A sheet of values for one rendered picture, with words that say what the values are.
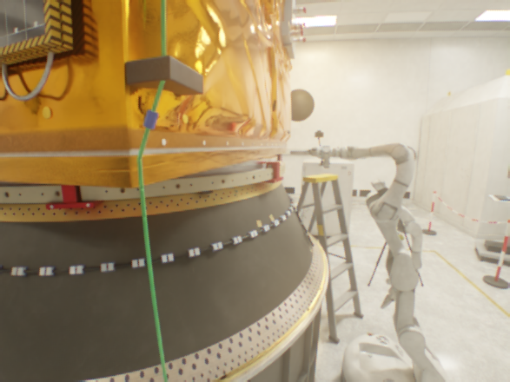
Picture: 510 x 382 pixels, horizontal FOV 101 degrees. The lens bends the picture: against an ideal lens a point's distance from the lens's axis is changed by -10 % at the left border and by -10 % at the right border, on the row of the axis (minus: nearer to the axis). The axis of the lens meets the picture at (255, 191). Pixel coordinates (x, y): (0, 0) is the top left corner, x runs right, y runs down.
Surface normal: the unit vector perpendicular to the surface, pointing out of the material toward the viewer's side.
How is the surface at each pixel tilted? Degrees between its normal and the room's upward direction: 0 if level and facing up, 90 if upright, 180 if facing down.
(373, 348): 74
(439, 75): 90
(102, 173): 90
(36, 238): 62
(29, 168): 90
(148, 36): 91
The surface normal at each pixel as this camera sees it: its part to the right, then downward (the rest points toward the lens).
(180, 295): 0.43, -0.32
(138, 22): 0.77, 0.13
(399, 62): -0.22, 0.18
